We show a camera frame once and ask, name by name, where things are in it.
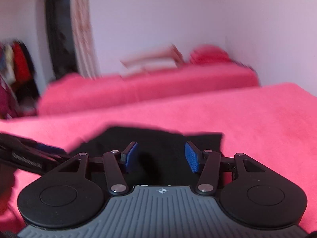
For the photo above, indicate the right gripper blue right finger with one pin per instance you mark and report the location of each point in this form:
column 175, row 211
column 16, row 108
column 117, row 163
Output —
column 194, row 157

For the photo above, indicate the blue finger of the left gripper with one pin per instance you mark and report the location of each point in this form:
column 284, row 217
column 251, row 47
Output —
column 50, row 149

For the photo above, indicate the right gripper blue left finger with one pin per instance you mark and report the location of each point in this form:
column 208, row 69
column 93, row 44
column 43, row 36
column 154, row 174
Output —
column 128, row 158

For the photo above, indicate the black pants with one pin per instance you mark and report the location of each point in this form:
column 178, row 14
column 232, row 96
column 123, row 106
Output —
column 160, row 154

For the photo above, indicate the far pink bed cover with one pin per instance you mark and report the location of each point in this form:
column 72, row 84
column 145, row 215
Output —
column 74, row 93

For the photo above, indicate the pink bed cover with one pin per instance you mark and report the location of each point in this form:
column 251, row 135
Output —
column 275, row 125
column 74, row 93

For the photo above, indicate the hanging clothes pile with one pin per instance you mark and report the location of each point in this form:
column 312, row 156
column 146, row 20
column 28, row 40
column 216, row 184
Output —
column 19, row 93

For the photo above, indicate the near pink bed cover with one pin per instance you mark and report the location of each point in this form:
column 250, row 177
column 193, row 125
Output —
column 275, row 125

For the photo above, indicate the red ruffled pillow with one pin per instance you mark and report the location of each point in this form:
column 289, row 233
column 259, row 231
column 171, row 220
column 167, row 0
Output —
column 207, row 54

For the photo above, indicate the beige lace curtain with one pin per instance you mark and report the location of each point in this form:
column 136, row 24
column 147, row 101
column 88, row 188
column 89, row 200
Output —
column 83, row 39

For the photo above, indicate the dark window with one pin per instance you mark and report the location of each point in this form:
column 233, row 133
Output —
column 60, row 37

